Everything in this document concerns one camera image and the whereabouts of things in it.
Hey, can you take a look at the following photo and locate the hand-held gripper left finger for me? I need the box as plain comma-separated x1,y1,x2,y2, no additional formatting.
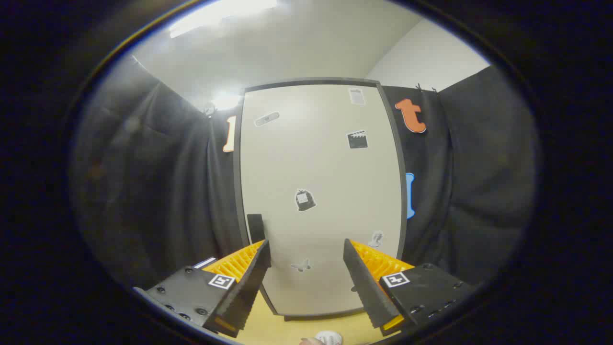
133,239,272,338

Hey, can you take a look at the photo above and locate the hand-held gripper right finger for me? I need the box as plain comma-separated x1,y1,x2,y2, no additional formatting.
342,238,477,336

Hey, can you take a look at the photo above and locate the grey shoe cabinet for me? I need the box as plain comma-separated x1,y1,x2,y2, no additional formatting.
233,77,408,322

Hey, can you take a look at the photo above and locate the white shoe cabinet door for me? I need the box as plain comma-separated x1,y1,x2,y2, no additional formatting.
239,83,403,317

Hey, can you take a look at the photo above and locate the black backdrop cloth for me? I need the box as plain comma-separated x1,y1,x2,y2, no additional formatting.
71,57,539,288

